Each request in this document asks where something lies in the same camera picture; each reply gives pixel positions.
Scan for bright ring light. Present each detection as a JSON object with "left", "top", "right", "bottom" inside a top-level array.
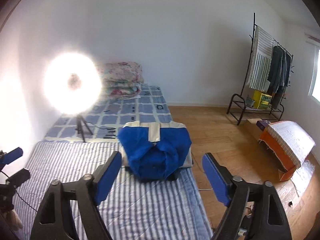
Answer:
[{"left": 42, "top": 51, "right": 102, "bottom": 115}]

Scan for orange covered stool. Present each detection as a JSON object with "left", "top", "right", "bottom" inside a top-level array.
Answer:
[{"left": 258, "top": 121, "right": 315, "bottom": 181}]

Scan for cream and blue jacket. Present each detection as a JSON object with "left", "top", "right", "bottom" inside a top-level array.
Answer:
[{"left": 117, "top": 121, "right": 193, "bottom": 180}]

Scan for window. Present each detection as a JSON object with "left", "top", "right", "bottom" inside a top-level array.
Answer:
[{"left": 306, "top": 34, "right": 319, "bottom": 102}]

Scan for black clothes rack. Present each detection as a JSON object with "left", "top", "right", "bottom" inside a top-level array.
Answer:
[{"left": 226, "top": 21, "right": 293, "bottom": 126}]

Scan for blue checkered bed sheet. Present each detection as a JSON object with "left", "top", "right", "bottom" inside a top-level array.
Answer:
[{"left": 43, "top": 85, "right": 172, "bottom": 142}]

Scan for yellow box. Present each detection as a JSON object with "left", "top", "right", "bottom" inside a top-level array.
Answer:
[{"left": 253, "top": 90, "right": 272, "bottom": 109}]

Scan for small green pot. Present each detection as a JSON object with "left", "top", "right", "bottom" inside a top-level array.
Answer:
[{"left": 245, "top": 96, "right": 255, "bottom": 108}]

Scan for black light tripod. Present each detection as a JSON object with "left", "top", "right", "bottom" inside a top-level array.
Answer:
[{"left": 76, "top": 114, "right": 93, "bottom": 142}]

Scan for dark hanging clothes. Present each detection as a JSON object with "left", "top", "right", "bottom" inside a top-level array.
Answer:
[{"left": 267, "top": 46, "right": 292, "bottom": 109}]

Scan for striped hanging towel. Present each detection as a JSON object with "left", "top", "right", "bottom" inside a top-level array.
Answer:
[{"left": 247, "top": 25, "right": 274, "bottom": 92}]

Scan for bubble wrap sheet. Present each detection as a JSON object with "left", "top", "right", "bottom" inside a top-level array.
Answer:
[{"left": 291, "top": 159, "right": 315, "bottom": 197}]

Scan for floral folded comforter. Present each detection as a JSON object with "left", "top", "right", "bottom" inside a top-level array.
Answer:
[{"left": 96, "top": 61, "right": 144, "bottom": 99}]

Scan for blue striped quilt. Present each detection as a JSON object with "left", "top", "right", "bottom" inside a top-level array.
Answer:
[{"left": 14, "top": 142, "right": 213, "bottom": 239}]

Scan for cardboard box on floor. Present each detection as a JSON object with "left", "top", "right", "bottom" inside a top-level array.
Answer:
[{"left": 244, "top": 118, "right": 271, "bottom": 140}]

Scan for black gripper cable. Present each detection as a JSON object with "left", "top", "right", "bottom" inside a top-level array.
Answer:
[{"left": 0, "top": 171, "right": 38, "bottom": 213}]

